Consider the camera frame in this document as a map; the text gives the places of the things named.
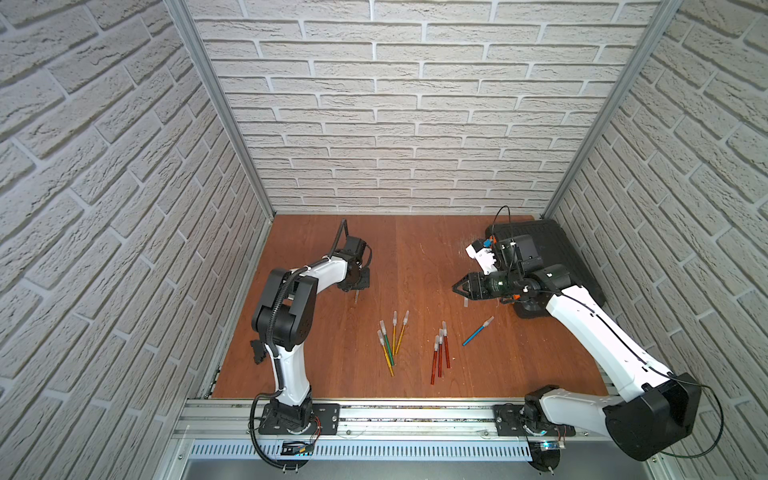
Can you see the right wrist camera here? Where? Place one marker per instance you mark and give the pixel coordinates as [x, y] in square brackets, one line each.
[481, 252]

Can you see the yellow carving knife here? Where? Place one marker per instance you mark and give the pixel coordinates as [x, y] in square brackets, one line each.
[394, 333]
[402, 331]
[385, 352]

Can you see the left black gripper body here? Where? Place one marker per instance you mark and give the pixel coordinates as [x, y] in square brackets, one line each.
[357, 283]

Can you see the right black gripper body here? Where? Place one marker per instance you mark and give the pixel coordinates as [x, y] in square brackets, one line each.
[502, 284]

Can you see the green carving knife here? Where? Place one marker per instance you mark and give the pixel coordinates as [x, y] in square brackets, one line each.
[387, 343]

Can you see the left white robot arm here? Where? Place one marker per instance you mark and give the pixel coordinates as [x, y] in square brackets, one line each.
[284, 317]

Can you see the black plastic tool case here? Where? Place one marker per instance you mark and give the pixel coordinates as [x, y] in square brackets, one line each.
[540, 260]

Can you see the blue carving knife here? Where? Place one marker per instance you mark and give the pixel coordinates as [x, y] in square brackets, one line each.
[474, 334]

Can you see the red carving knife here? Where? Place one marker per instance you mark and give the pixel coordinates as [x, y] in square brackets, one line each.
[435, 358]
[440, 354]
[446, 344]

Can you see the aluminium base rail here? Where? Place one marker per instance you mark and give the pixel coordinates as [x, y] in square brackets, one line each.
[397, 439]

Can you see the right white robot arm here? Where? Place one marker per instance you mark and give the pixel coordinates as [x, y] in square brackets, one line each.
[653, 407]

